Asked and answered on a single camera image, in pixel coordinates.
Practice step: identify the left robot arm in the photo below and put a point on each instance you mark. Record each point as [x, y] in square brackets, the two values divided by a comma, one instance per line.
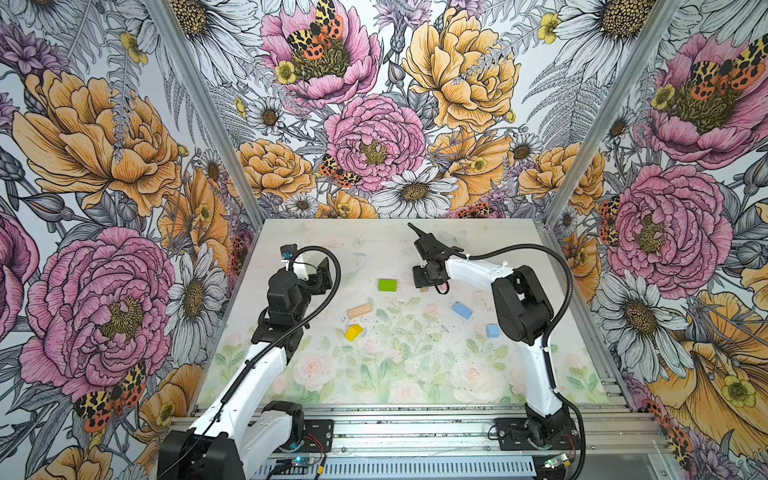
[234, 437]

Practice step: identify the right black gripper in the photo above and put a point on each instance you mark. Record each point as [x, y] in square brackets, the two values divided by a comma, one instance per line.
[418, 281]

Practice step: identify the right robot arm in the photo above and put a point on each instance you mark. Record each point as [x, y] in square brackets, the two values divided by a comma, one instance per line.
[524, 314]

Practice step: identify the corner aluminium post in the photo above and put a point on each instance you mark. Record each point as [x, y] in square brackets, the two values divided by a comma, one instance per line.
[185, 61]
[660, 18]

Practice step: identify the green wood block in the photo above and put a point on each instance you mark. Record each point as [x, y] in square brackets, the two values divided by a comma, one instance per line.
[387, 285]

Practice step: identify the yellow wood block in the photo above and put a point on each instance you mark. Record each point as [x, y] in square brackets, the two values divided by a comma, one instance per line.
[353, 332]

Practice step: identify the light blue small block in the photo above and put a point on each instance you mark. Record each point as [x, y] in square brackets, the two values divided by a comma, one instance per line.
[492, 331]

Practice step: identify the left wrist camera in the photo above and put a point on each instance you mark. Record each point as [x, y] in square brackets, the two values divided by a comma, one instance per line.
[289, 252]

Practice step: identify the vented metal grille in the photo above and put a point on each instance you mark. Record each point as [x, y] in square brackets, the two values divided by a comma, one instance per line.
[491, 467]

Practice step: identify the left corner aluminium post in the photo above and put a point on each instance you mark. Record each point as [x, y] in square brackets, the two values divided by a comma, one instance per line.
[185, 61]

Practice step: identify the aluminium rail frame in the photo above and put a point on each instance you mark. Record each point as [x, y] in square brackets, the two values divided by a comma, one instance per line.
[401, 431]

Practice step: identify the natural wood block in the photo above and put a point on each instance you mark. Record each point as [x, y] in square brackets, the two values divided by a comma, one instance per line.
[359, 311]

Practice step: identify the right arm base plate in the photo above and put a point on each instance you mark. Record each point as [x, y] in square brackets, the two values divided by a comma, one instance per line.
[512, 434]

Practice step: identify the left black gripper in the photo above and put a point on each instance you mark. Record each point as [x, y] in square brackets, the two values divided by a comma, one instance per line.
[322, 280]

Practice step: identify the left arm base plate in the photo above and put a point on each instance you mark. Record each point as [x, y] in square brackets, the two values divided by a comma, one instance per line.
[317, 437]

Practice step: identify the right corner aluminium post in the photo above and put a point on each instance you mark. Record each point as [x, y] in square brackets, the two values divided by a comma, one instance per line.
[660, 18]

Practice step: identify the blue long wood block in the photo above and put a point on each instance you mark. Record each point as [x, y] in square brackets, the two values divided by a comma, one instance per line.
[462, 310]

